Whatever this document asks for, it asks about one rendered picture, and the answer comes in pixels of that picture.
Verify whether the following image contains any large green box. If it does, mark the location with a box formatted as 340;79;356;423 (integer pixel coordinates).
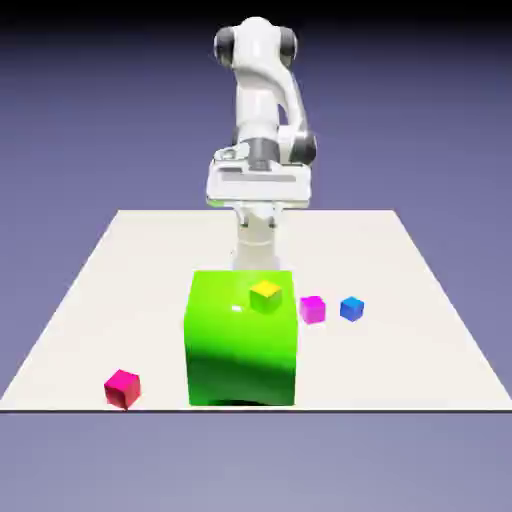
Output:
183;269;300;408

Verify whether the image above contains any small magenta cube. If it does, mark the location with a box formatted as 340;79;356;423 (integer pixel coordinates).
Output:
299;295;327;325

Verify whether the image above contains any small blue cube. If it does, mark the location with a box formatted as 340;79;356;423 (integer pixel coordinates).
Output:
339;295;366;323

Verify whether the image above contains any small pink-red cube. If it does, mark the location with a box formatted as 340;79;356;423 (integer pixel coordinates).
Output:
103;368;142;412

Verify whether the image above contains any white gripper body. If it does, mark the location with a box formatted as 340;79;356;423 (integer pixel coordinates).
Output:
205;158;313;210

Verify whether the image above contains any small yellow cube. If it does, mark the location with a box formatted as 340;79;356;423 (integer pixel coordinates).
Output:
249;280;284;316

